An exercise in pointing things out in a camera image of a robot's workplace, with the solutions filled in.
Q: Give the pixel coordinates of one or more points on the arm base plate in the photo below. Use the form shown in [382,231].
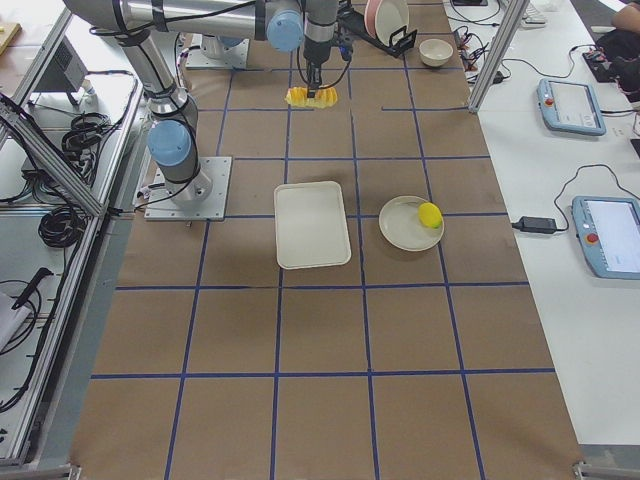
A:
[204,198]

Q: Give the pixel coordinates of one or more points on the pink plate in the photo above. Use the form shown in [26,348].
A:
[369,17]

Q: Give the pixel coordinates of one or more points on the usb hub with cables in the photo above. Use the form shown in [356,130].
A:
[470,48]

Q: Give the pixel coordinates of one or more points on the white rectangular tray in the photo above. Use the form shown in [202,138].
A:
[310,225]

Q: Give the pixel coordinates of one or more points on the black power adapter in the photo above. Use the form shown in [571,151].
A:
[538,225]

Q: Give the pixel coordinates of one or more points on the teach pendant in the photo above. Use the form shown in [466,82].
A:
[607,229]
[570,107]

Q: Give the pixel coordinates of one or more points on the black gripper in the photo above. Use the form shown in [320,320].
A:
[315,53]

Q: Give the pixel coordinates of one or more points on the striped bread roll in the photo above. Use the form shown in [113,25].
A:
[296,97]

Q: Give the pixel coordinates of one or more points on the far teach pendant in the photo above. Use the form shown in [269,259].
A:
[570,107]

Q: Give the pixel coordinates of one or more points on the cream plate in rack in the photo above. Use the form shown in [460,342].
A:
[392,18]

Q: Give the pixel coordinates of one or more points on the cream bowl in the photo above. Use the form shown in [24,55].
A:
[435,53]

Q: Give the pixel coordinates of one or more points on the black plate rack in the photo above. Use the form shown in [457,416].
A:
[398,43]

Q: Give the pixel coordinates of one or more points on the cream plate with lemon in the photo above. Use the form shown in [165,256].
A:
[399,224]

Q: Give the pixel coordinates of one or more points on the near teach pendant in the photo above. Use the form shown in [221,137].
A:
[607,229]

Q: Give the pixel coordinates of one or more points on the yellow lemon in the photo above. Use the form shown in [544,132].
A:
[430,215]

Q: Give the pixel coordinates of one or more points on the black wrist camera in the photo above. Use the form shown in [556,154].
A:
[343,41]

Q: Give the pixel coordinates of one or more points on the aluminium frame post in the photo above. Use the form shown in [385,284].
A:
[498,48]

